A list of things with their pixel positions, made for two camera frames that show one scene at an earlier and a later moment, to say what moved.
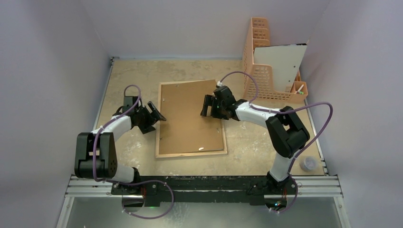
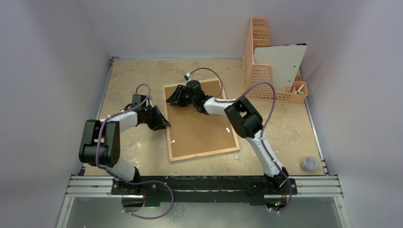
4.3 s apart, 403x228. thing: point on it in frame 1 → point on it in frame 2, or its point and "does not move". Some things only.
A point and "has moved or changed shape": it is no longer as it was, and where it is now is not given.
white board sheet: (284, 60) does not move
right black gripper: (213, 108) → (183, 94)
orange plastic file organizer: (258, 83) does not move
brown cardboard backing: (185, 130) has moved or changed shape
